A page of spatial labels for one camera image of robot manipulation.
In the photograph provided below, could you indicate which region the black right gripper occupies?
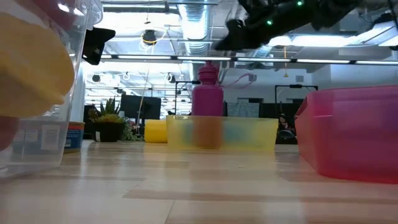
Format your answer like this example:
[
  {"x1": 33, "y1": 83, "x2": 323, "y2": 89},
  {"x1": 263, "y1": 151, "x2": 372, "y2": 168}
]
[{"x1": 214, "y1": 0, "x2": 276, "y2": 52}]

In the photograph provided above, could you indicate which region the red apple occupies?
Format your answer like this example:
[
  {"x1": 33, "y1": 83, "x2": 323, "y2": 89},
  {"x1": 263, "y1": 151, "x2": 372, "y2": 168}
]
[{"x1": 32, "y1": 0, "x2": 91, "y2": 30}]

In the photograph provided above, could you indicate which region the purple plastic squeeze bottle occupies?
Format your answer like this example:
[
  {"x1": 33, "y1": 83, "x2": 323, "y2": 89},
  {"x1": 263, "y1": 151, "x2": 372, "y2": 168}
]
[{"x1": 191, "y1": 60, "x2": 253, "y2": 149}]

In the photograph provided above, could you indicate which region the yellow pear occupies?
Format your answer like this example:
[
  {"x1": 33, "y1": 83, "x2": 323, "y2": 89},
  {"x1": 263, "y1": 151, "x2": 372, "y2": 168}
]
[{"x1": 0, "y1": 12, "x2": 75, "y2": 118}]

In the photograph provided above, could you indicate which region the yellow translucent plastic bin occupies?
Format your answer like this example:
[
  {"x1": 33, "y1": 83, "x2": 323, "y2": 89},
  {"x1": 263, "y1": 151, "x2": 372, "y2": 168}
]
[{"x1": 165, "y1": 114, "x2": 279, "y2": 152}]

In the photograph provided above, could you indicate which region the blue label tin can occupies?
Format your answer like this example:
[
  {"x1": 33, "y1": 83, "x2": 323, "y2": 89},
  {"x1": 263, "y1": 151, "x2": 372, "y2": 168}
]
[{"x1": 12, "y1": 119, "x2": 86, "y2": 155}]

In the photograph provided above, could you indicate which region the yellow plastic squeeze bottle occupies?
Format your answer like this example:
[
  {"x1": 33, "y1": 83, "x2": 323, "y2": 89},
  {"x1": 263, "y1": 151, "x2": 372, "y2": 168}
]
[{"x1": 144, "y1": 119, "x2": 169, "y2": 144}]

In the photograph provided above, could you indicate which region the clear plastic container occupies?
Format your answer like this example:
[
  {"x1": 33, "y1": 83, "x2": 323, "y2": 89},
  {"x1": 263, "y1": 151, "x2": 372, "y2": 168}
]
[{"x1": 0, "y1": 0, "x2": 104, "y2": 180}]

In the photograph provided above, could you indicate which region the pink translucent plastic bin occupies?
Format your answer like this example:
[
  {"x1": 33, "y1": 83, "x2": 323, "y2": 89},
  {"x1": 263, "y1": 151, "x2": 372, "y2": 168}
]
[{"x1": 294, "y1": 85, "x2": 398, "y2": 185}]

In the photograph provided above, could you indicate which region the overhead bar with light strips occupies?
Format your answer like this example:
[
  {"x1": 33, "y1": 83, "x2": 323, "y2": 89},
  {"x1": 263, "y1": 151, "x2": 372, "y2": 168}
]
[{"x1": 70, "y1": 53, "x2": 398, "y2": 65}]

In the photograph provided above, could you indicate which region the white column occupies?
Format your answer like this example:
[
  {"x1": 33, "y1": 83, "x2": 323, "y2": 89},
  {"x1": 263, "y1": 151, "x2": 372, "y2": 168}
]
[{"x1": 70, "y1": 65, "x2": 86, "y2": 123}]

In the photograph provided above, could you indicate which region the black monitor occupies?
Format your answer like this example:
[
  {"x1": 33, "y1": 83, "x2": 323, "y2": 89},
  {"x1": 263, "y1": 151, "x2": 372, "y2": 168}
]
[{"x1": 119, "y1": 94, "x2": 162, "y2": 125}]

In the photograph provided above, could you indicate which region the potted succulent plant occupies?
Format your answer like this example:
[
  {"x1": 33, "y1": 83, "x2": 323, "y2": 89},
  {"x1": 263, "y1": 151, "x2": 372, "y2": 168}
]
[{"x1": 88, "y1": 96, "x2": 144, "y2": 143}]

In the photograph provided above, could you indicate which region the person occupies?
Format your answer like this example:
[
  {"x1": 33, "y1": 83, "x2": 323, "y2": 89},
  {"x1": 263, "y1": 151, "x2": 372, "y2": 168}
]
[{"x1": 276, "y1": 113, "x2": 296, "y2": 141}]

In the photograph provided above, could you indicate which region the silver ventilation duct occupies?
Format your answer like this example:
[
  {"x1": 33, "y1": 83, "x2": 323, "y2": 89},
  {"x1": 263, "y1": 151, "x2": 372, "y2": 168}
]
[
  {"x1": 177, "y1": 0, "x2": 215, "y2": 116},
  {"x1": 250, "y1": 45, "x2": 274, "y2": 60}
]

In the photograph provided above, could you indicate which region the black ceiling cord reel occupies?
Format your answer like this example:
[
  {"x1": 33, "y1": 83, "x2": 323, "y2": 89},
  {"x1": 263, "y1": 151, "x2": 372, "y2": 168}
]
[{"x1": 142, "y1": 29, "x2": 158, "y2": 46}]

